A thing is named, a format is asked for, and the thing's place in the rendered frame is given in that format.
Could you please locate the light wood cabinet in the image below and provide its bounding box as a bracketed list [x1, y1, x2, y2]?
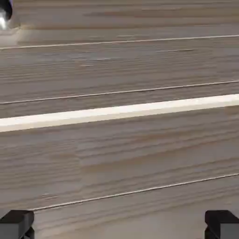
[0, 0, 239, 239]

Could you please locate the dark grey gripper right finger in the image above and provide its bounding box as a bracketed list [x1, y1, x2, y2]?
[204, 210, 239, 239]

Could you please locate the light wood cabinet door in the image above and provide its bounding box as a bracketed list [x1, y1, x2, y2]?
[0, 93, 239, 212]
[0, 0, 239, 50]

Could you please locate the curved shiny metal handle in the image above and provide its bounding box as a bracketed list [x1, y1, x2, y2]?
[0, 0, 13, 31]

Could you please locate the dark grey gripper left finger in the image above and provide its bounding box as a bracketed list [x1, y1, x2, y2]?
[0, 210, 35, 239]

